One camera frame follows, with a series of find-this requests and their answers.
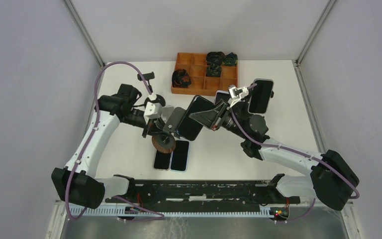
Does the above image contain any black phone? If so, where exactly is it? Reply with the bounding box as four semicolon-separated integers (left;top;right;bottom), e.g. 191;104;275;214
176;95;215;142

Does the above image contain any phone with clear case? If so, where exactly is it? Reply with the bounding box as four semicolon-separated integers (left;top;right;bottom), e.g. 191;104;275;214
153;151;172;170

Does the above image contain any black coiled strap top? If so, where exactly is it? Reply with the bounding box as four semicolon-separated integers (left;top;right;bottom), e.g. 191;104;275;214
206;51;225;66

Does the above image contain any black coiled strap front left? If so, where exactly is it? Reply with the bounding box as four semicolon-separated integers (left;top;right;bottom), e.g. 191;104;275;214
172;69;191;89

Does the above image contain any white folding phone stand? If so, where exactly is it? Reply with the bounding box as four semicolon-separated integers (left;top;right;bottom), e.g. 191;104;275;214
161;106;175;123

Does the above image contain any phone with blue case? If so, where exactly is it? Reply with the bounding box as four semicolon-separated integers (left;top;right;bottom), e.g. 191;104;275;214
170;140;190;172

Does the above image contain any brown round phone stand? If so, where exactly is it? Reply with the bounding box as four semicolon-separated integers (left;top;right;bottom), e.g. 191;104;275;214
152;107;186;153

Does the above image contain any black coiled strap middle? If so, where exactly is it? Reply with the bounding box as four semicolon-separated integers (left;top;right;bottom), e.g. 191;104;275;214
208;64;223;78

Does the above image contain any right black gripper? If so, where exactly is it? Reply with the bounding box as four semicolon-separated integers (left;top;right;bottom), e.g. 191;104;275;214
190;99;250;140

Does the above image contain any orange compartment tray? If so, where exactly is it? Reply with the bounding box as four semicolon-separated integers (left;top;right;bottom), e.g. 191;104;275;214
171;51;238;96

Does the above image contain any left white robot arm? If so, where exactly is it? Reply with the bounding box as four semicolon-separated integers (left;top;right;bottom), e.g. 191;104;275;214
51;84;176;209

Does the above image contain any phone with white case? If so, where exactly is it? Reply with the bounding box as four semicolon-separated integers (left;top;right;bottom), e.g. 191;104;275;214
214;90;230;105

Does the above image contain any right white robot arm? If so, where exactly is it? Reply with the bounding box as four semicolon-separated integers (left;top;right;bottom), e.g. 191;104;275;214
190;101;360;211

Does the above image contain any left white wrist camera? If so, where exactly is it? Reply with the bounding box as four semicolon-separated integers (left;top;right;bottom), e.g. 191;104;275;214
143;93;166;122

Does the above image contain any black green coiled strap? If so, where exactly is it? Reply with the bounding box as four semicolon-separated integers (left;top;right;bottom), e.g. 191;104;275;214
223;52;238;67

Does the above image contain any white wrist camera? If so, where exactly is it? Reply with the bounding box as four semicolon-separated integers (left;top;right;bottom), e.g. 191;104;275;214
143;93;166;122
228;85;249;108

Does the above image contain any black round phone stand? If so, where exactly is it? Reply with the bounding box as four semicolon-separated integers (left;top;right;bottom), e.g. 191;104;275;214
137;72;166;107

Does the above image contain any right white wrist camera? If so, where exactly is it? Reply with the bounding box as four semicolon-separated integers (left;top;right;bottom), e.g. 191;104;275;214
228;85;249;108

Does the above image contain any phone with pale case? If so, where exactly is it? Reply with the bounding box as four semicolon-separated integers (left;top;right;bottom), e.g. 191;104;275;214
248;79;274;114

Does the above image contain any black phone stand right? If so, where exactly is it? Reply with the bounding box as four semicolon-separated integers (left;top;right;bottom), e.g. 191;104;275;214
235;83;257;114

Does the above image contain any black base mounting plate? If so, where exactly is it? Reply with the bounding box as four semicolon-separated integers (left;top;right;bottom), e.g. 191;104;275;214
122;180;301;213

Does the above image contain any blue toothed cable duct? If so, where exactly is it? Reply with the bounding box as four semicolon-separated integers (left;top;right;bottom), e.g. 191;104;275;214
83;205;274;219

